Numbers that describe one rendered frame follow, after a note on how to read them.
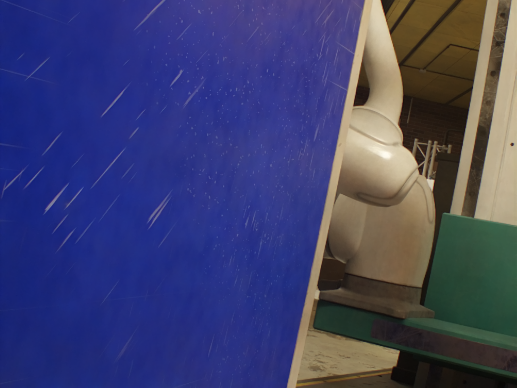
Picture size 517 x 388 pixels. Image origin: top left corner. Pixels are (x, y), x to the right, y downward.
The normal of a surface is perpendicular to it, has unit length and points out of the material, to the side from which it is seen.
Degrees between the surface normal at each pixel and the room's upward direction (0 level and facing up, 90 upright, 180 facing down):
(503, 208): 90
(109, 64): 90
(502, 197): 90
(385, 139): 56
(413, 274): 96
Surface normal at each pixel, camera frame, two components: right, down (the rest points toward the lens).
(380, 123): 0.25, -0.53
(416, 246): 0.47, 0.03
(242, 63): 0.90, 0.17
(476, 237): -0.51, -0.14
